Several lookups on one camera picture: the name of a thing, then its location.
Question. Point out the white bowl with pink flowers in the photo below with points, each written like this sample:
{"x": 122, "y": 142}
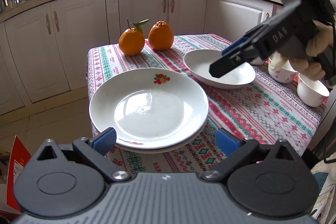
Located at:
{"x": 285, "y": 74}

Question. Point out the plain white bowl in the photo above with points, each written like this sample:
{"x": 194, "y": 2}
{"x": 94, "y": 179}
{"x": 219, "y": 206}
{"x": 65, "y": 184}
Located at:
{"x": 312, "y": 93}

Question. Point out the red cardboard box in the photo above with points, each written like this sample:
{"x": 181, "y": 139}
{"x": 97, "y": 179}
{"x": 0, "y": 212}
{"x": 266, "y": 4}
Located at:
{"x": 19, "y": 157}

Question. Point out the white plate with fruit print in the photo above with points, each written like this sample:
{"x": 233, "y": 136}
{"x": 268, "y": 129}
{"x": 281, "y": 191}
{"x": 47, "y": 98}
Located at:
{"x": 149, "y": 108}

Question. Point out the orange with leafy stem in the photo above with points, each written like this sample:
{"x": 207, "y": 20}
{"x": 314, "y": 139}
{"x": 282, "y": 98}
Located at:
{"x": 132, "y": 41}

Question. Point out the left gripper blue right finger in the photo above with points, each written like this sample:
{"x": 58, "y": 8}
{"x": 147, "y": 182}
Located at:
{"x": 238, "y": 153}

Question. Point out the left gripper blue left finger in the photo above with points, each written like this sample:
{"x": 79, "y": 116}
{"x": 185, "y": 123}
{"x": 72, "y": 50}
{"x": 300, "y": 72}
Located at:
{"x": 91, "y": 152}

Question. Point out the gloved right hand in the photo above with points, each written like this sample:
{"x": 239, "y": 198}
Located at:
{"x": 315, "y": 46}

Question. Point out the orange without leaves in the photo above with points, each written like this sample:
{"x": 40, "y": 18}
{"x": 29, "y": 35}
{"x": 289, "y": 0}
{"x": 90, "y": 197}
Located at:
{"x": 161, "y": 37}

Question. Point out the patterned red green tablecloth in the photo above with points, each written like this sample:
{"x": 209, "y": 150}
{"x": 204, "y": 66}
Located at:
{"x": 264, "y": 110}

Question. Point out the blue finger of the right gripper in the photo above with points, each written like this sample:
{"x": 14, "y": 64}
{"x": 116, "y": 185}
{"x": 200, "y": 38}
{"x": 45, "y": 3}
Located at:
{"x": 225, "y": 65}
{"x": 236, "y": 47}

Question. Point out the white bottom plate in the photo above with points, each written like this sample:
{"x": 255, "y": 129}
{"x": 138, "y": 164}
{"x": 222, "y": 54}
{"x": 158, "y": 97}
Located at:
{"x": 160, "y": 150}

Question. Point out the plain white deep plate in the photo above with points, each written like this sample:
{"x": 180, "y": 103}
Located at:
{"x": 202, "y": 65}

